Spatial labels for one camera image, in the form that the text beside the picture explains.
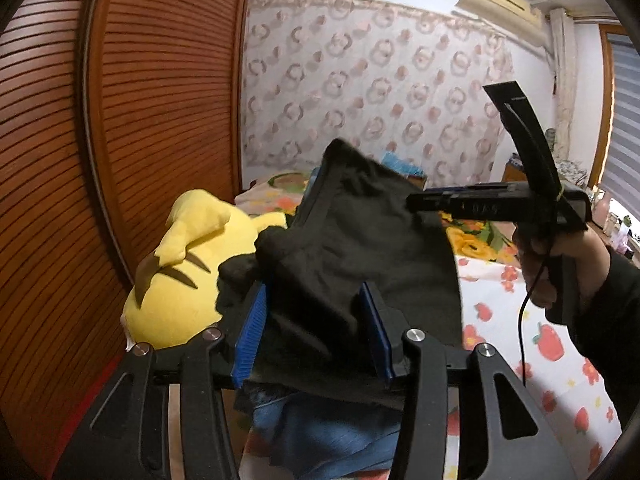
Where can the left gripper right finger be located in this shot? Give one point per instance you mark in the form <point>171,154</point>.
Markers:
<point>502,432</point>

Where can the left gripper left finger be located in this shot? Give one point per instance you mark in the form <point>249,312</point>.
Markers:
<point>125,432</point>

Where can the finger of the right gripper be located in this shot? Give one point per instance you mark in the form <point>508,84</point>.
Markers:
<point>465,207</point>
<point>483,189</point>

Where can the black shorts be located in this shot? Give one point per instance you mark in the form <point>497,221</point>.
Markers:
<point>352,227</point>

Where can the person right forearm black sleeve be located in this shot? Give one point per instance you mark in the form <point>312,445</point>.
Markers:
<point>605,328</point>

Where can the person right hand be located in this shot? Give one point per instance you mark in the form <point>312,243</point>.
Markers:
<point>572,264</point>

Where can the floral blanket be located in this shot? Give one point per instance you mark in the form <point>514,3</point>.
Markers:
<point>482,240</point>

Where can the pink bottle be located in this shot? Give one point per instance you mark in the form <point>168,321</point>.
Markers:
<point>600,209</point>

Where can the cardboard box with blue cloth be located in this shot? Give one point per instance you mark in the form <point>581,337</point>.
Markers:
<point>406,169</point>

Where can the white strawberry print sheet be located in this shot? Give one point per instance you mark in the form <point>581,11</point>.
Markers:
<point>567,388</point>

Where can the zebra window blind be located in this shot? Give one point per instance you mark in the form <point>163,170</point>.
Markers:
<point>621,169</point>

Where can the circle pattern lace curtain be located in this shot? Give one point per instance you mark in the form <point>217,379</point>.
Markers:
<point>388,79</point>

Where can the yellow pikachu plush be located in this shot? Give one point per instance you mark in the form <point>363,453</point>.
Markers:
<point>175,288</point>

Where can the beige side curtain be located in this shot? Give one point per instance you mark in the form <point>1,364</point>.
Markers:
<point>565,70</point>

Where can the blue denim folded jeans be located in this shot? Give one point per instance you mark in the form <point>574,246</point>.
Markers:
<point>319,438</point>

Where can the wooden louvered wardrobe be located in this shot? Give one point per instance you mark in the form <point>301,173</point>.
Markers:
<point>109,110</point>

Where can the wall air conditioner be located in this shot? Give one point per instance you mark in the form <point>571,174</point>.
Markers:
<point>518,17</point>

